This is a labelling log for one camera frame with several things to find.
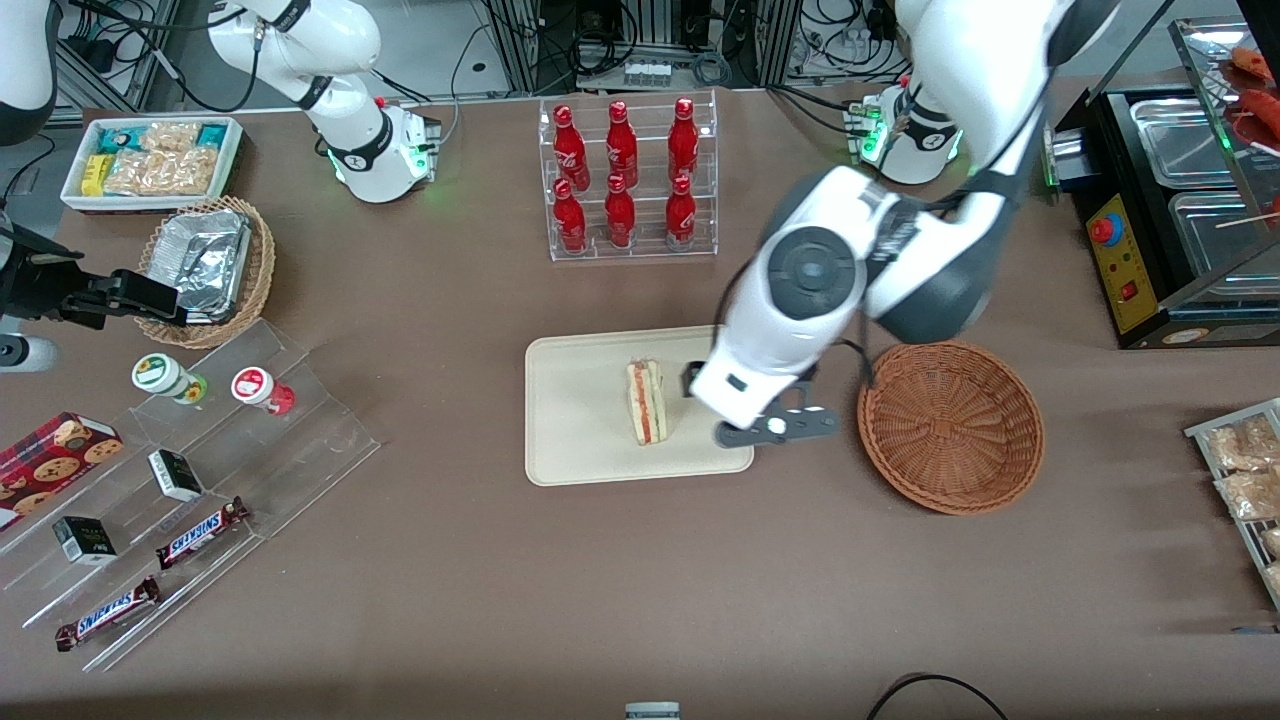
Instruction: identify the triangular sandwich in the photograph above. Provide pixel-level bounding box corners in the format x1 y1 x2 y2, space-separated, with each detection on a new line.
626 359 673 447

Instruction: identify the clear acrylic bottle rack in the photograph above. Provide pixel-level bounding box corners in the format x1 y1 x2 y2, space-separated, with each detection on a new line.
538 90 719 263

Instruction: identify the Snickers chocolate bar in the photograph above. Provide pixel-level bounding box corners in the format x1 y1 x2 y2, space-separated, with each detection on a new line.
55 575 162 653
155 497 252 571

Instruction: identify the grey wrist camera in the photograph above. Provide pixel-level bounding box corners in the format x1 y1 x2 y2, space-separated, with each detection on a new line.
714 404 841 449
0 335 59 374

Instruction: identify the metal equipment rack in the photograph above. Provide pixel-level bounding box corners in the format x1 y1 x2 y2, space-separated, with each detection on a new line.
480 0 806 93

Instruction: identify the metal wire rack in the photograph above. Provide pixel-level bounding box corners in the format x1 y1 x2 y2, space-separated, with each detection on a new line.
1185 398 1280 613

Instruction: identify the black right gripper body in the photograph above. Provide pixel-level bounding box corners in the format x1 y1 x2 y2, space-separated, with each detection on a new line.
0 226 101 325

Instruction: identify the stainless steel pan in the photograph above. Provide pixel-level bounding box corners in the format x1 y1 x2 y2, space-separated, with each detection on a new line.
1168 190 1280 281
1130 97 1246 189

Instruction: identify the red lid yogurt cup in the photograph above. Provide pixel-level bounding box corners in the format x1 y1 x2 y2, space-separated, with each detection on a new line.
231 366 297 417

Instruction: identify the green lid yogurt cup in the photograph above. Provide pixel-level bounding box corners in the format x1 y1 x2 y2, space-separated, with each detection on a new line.
131 352 209 406

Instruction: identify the light tan wicker basket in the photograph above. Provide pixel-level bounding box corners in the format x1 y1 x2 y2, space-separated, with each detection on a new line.
133 195 277 351

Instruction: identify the black food warmer machine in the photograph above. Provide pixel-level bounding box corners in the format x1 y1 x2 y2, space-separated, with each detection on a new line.
1040 15 1280 351

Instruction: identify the small black carton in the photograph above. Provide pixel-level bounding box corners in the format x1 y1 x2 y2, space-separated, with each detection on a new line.
52 515 119 567
147 449 205 503

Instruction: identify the black cable loop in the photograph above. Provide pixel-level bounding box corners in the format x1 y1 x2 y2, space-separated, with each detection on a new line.
865 674 1011 720

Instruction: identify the beige plastic tray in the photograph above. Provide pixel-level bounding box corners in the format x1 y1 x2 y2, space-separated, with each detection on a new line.
525 325 756 488

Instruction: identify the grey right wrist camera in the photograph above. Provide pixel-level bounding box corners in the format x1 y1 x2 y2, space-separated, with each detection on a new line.
0 335 59 374

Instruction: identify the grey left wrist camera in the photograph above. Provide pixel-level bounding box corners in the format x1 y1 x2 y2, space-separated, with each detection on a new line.
714 404 841 449

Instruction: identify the aluminium foil container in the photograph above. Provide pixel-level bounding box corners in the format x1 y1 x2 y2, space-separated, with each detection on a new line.
150 208 253 323

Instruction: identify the small clear snack bag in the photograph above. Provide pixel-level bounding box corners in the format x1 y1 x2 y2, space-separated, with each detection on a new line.
140 122 201 153

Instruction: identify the clear acrylic step display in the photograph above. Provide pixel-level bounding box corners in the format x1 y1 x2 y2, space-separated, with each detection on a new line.
0 318 382 673

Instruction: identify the brown wicker basket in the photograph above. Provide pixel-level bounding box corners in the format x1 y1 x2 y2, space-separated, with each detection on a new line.
857 340 1047 516

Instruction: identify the white rectangular snack bin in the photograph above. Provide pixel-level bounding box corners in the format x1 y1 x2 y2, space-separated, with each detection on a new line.
60 115 245 214

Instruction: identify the large clear snack bag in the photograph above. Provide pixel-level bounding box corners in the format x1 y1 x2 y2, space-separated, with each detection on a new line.
103 146 219 197

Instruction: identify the red plaid cookie box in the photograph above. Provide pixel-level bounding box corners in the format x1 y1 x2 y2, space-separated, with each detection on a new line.
0 411 126 531

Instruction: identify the red cola bottle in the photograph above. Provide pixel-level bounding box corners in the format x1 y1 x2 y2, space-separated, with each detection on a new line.
606 100 639 189
604 174 637 249
553 178 589 254
668 97 699 186
665 174 697 251
553 105 591 191

